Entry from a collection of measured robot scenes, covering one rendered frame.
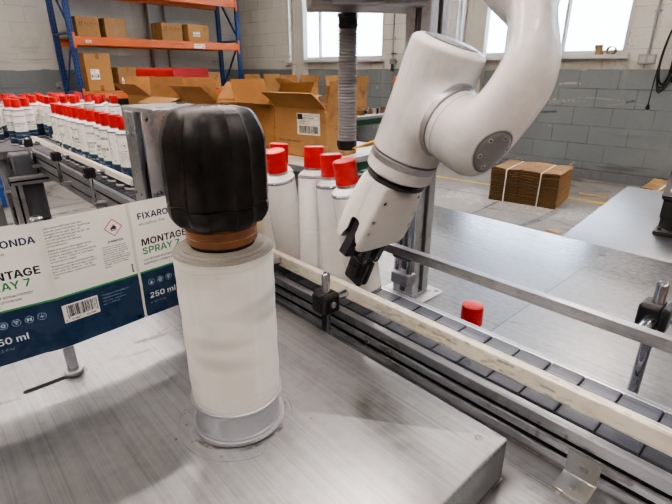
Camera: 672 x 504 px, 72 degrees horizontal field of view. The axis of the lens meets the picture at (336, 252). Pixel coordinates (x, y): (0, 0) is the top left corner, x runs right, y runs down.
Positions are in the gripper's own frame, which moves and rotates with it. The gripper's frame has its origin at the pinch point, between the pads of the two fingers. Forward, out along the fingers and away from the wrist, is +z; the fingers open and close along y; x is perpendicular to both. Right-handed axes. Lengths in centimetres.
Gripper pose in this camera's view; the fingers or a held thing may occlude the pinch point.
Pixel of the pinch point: (359, 269)
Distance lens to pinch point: 66.3
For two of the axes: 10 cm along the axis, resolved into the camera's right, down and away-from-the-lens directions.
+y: -7.2, 2.1, -6.7
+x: 6.4, 5.8, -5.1
